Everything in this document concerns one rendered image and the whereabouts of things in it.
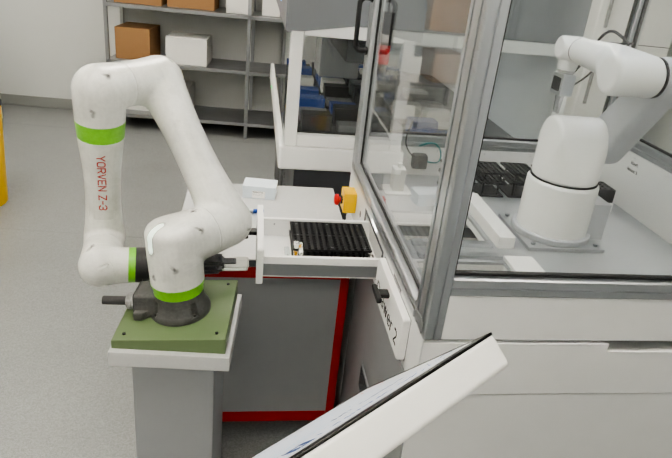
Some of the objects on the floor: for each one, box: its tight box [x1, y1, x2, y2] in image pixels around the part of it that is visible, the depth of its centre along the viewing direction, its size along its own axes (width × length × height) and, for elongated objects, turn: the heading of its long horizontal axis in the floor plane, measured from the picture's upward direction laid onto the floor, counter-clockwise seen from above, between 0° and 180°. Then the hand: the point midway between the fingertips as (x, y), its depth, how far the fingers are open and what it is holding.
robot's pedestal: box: [108, 294, 242, 458], centre depth 163 cm, size 30×30×76 cm
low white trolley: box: [182, 184, 350, 422], centre depth 224 cm, size 58×62×76 cm
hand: (235, 263), depth 161 cm, fingers closed
